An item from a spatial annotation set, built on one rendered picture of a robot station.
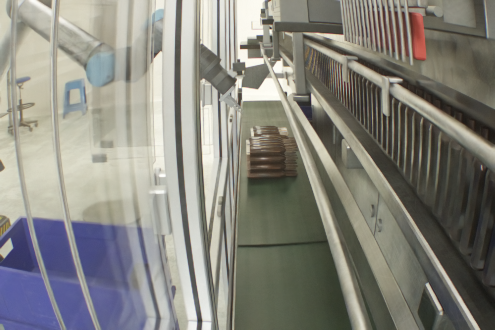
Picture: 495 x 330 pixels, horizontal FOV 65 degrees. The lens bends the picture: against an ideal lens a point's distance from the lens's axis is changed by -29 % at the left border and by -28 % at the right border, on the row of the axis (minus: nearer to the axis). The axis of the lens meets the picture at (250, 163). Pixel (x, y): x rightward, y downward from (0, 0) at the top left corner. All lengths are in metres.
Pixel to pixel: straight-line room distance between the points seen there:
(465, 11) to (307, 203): 0.50
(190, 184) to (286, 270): 0.16
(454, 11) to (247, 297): 0.43
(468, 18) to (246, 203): 0.55
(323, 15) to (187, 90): 0.66
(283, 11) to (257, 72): 0.96
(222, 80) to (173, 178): 0.62
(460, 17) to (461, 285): 0.36
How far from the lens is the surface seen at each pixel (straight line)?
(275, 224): 0.78
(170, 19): 0.59
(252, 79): 2.10
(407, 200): 0.38
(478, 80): 0.79
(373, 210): 0.92
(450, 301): 0.26
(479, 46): 0.78
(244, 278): 0.62
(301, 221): 0.79
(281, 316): 0.53
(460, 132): 0.25
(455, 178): 0.30
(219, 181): 1.29
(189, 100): 0.59
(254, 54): 2.77
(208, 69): 1.21
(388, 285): 0.50
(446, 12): 0.54
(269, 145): 1.00
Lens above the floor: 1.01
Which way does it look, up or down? 17 degrees down
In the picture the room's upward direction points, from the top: 2 degrees counter-clockwise
